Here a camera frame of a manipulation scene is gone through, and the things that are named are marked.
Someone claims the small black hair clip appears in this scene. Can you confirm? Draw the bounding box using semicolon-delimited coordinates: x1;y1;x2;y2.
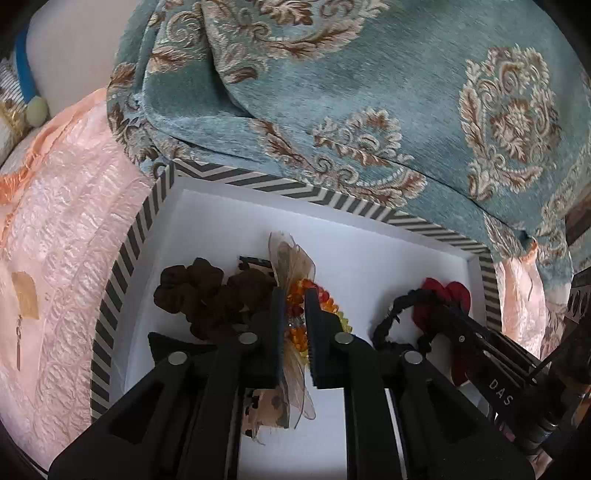
238;255;274;272

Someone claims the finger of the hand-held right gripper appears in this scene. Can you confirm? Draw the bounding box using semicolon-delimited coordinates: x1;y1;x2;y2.
431;299;551;385
455;344;533;424

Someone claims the brown scrunchie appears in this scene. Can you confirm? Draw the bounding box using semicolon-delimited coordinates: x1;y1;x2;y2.
154;257;279;341

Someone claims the black scrunchie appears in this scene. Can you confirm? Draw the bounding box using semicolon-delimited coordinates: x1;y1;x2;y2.
372;287;452;360

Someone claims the gold leaf earring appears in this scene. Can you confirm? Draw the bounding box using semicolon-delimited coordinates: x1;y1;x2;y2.
11;271;40;371

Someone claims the blue strap with pompom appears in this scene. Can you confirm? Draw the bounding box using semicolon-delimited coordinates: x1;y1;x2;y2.
13;23;49;123

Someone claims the leopard print scrunchie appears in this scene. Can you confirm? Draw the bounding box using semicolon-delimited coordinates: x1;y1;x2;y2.
240;388;297;445

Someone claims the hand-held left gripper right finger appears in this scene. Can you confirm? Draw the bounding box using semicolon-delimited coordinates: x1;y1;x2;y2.
304;288;537;480

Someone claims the teal patterned cushion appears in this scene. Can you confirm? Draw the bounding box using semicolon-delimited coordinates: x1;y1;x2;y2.
106;0;591;280

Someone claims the striped gold cloth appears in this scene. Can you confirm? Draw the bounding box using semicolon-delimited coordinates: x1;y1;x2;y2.
0;58;29;155

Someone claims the red flower hair accessory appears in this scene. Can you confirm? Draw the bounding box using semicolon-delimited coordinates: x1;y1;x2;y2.
411;277;474;387

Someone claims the pink quilted bedspread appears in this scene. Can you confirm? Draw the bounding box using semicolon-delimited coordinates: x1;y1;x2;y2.
0;88;570;468

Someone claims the beaded butterfly hair clip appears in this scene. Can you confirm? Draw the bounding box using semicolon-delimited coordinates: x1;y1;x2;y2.
268;231;352;431

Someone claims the striped cardboard box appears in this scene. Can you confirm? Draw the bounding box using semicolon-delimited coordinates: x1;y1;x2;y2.
90;159;504;480

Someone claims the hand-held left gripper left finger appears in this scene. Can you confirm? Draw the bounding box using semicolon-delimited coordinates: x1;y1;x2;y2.
48;287;287;480

